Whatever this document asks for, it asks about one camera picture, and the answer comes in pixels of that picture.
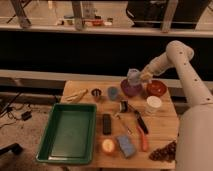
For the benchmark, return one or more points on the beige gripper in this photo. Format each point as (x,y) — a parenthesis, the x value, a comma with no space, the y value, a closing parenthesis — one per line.
(146,77)

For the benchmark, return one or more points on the light blue towel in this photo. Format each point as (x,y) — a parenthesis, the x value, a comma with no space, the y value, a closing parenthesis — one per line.
(134,80)

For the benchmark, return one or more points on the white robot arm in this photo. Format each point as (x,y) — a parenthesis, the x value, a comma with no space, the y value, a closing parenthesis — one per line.
(194,151)

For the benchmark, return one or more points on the red bowl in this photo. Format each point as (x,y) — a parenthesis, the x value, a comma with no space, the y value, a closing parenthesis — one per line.
(156,88)

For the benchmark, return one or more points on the purple bowl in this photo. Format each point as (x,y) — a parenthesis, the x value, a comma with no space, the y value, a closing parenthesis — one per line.
(130,90)

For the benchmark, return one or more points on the black white brush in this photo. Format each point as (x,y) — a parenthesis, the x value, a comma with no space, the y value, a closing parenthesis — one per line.
(123,106)

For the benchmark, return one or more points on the black remote control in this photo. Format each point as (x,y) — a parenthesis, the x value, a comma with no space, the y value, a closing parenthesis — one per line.
(106,124)

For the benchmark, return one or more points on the blue sponge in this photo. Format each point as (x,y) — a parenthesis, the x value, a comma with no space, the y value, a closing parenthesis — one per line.
(126,146)

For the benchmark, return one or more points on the orange round fruit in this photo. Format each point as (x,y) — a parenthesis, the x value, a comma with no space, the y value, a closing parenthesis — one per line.
(108,146)

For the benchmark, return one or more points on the bunch of dark grapes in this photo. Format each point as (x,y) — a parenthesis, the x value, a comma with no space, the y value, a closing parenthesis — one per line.
(166,153)

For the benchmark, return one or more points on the green plastic tray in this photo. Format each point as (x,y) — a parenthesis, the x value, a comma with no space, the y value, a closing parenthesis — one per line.
(69,135)

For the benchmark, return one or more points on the black power adapter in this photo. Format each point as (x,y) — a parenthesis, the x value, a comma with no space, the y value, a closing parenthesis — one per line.
(26,115)

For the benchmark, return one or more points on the orange handled tool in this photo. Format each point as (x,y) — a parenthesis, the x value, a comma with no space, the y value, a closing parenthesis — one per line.
(144,141)

